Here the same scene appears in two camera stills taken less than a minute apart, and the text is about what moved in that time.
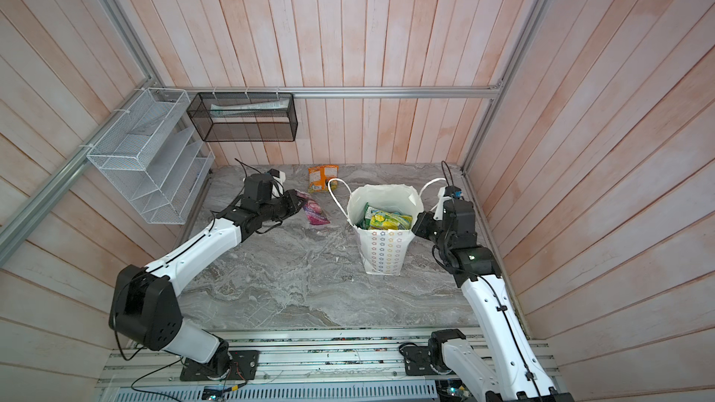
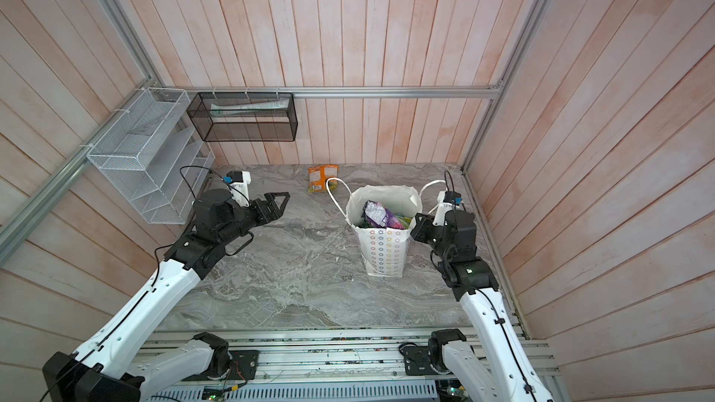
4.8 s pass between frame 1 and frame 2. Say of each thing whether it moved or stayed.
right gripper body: stayed
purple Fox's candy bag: moved
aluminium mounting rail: stayed
